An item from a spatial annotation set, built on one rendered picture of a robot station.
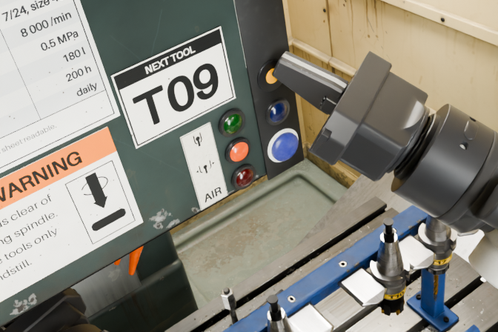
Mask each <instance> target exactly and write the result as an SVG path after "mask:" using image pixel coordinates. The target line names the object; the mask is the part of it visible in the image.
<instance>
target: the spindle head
mask: <svg viewBox="0 0 498 332"><path fill-rule="evenodd" d="M80 2H81V5H82V9H83V11H84V14H85V17H86V19H87V23H88V25H89V28H90V32H91V33H92V36H93V40H94V42H95V45H96V48H97V50H98V53H99V57H100V59H101V61H102V65H103V68H104V71H105V73H106V76H107V80H108V81H109V84H110V88H111V90H112V93H113V96H114V99H115V101H116V105H117V107H118V109H119V113H120V116H118V117H116V118H114V119H111V120H110V121H108V122H105V123H104V124H101V125H99V126H98V127H95V128H93V129H91V130H89V131H87V132H85V133H83V134H81V135H79V136H77V137H74V138H72V139H70V140H68V141H66V142H64V143H62V144H60V145H58V146H56V147H53V148H51V149H49V150H47V151H45V152H43V153H41V154H39V155H37V156H35V157H33V158H31V159H28V160H27V161H25V162H22V163H21V164H19V165H16V166H15V167H12V168H10V169H8V170H6V171H4V172H2V173H0V178H2V177H4V176H6V175H8V174H10V173H12V172H14V171H16V170H18V169H21V168H23V167H25V166H27V165H29V164H31V163H33V162H35V161H37V160H39V159H41V158H43V157H45V156H48V155H50V154H51V153H54V152H56V151H57V150H60V149H62V148H63V147H66V146H68V145H71V144H72V143H74V142H77V141H78V140H80V139H83V138H84V137H86V136H89V135H90V134H92V133H95V132H97V131H99V130H101V129H103V128H105V127H108V130H109V131H110V135H111V137H112V140H113V143H114V145H115V148H116V151H117V153H118V155H119V159H120V161H121V163H122V167H123V169H124V172H125V175H126V177H127V180H128V183H129V185H130V189H131V190H132V193H133V196H134V199H135V201H136V204H137V207H138V209H139V212H140V214H141V217H142V220H143V223H141V224H139V225H137V226H135V227H134V228H132V229H130V230H128V231H126V232H125V233H123V234H121V235H119V236H117V237H116V238H114V239H112V240H110V241H109V242H107V243H105V244H103V245H101V246H100V247H98V248H96V249H95V250H92V251H91V252H89V253H87V254H85V255H83V256H82V257H80V258H78V259H77V260H75V261H73V262H71V263H70V264H68V265H65V266H64V267H63V268H60V269H58V270H57V271H55V272H53V273H51V274H50V275H48V276H46V277H45V278H43V279H40V280H39V281H37V282H35V283H33V284H32V285H30V286H28V287H26V288H25V289H23V290H21V291H19V292H18V293H15V294H14V295H12V296H10V297H8V298H7V299H5V300H3V301H2V302H0V328H1V327H3V326H5V325H6V324H8V323H10V322H12V321H13V320H15V319H17V318H19V317H20V316H22V315H24V314H25V313H27V312H29V311H31V310H32V309H34V308H36V307H38V306H40V305H41V304H43V303H45V302H46V301H48V300H50V299H52V298H53V297H54V296H57V295H59V294H60V293H62V292H64V291H65V290H67V289H69V288H71V287H73V286H74V285H76V284H78V283H79V282H81V281H83V280H84V279H86V278H88V277H89V276H92V275H93V274H95V273H97V272H99V271H100V270H102V269H103V268H106V267H107V266H108V265H111V264H113V263H114V262H116V261H118V260H119V259H121V258H123V257H124V256H126V255H128V254H129V253H132V252H133V251H135V250H137V249H138V248H140V247H142V246H143V245H146V244H147V243H148V242H151V241H153V240H154V239H156V238H157V237H159V236H161V235H162V234H164V233H167V232H168V231H169V230H172V229H173V228H175V227H177V226H178V225H180V224H181V223H183V222H186V221H187V220H189V219H191V218H192V217H194V216H196V215H197V214H199V213H201V212H202V211H204V210H206V209H208V208H210V207H211V206H213V205H215V204H216V203H218V202H220V201H222V200H223V199H226V198H227V197H229V196H230V195H232V194H234V193H235V192H237V191H239V190H237V189H236V188H235V187H234V186H233V185H232V183H231V178H232V175H233V173H234V171H235V170H236V169H237V168H238V167H240V166H241V165H244V164H250V165H253V166H254V167H255V169H256V178H255V179H254V181H253V182H255V181H256V180H258V179H260V178H262V177H263V176H265V175H267V173H266V169H265V161H264V157H263V153H262V146H261V142H260V137H259V130H258V126H257V121H256V114H255V110H254V106H253V99H252V94H251V90H250V82H249V78H248V72H247V68H246V64H245V57H244V53H243V49H242V41H241V37H240V33H239V25H238V21H237V17H236V10H235V6H234V1H233V0H80ZM218 26H221V29H222V35H223V39H224V43H225V49H226V53H227V57H228V64H229V68H230V74H231V78H232V82H233V88H234V92H235V96H236V98H235V99H233V100H231V101H229V102H227V103H225V104H223V105H221V106H219V107H217V108H215V109H213V110H211V111H209V112H207V113H205V114H203V115H202V116H200V117H198V118H196V119H194V120H192V121H190V122H188V123H186V124H184V125H182V126H180V127H178V128H176V129H174V130H172V131H170V132H168V133H166V134H164V135H162V136H160V137H159V138H157V139H154V140H153V141H151V142H148V143H147V144H145V145H142V146H141V147H138V148H135V145H134V143H133V139H132V136H131V134H130V131H129V128H128V126H127V122H126V119H125V116H124V114H123V111H122V107H121V105H120V102H119V99H118V96H117V94H116V90H115V87H114V86H113V82H112V79H111V77H110V75H112V74H114V73H116V72H119V71H120V70H123V69H125V68H127V67H129V66H131V65H134V64H136V63H138V62H141V61H143V60H145V59H147V58H150V57H151V56H154V55H156V54H158V53H161V52H162V51H164V50H167V49H169V48H171V47H174V46H176V45H178V44H181V43H182V42H185V41H187V40H189V39H192V38H193V37H195V36H198V35H200V34H202V33H205V32H207V31H209V30H211V29H213V28H215V27H218ZM230 109H239V110H241V111H242V112H243V113H244V115H245V125H244V127H243V128H242V130H241V131H240V132H239V133H238V134H237V135H235V136H232V137H225V136H223V135H222V134H221V133H220V132H219V120H220V119H221V117H222V115H223V114H224V113H225V112H227V111H228V110H230ZM208 122H210V125H211V128H212V131H213V137H214V140H215V143H216V149H217V152H218V155H219V161H220V164H221V167H222V173H223V176H224V180H225V185H226V188H227V192H228V195H227V196H226V197H224V198H222V199H220V200H219V201H217V202H215V203H213V204H212V205H210V206H208V207H207V208H205V209H203V210H201V209H200V206H199V201H198V199H197V195H196V191H195V188H194V186H193V181H192V178H191V175H190V171H189V167H188V165H187V160H186V158H185V153H184V150H183V147H182V143H181V139H180V137H181V136H183V135H185V134H187V133H189V132H191V131H193V130H195V129H197V128H199V127H201V126H202V125H205V124H207V123H208ZM239 137H244V138H246V139H247V140H248V141H249V142H250V145H251V149H250V153H249V155H248V157H247V158H246V160H244V161H243V162H241V163H239V164H237V165H233V164H231V163H229V162H228V161H227V159H226V158H225V151H226V148H227V146H228V145H229V144H230V143H231V142H232V141H233V140H234V139H236V138H239Z"/></svg>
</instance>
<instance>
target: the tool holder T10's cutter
mask: <svg viewBox="0 0 498 332"><path fill-rule="evenodd" d="M404 304H405V300H404V295H403V296H402V297H400V298H399V299H396V300H392V301H391V300H387V299H383V301H382V302H380V303H379V304H378V305H377V306H378V307H381V313H383V314H385V315H387V316H390V315H391V313H396V315H397V316H398V315H399V314H400V313H401V312H403V311H404Z"/></svg>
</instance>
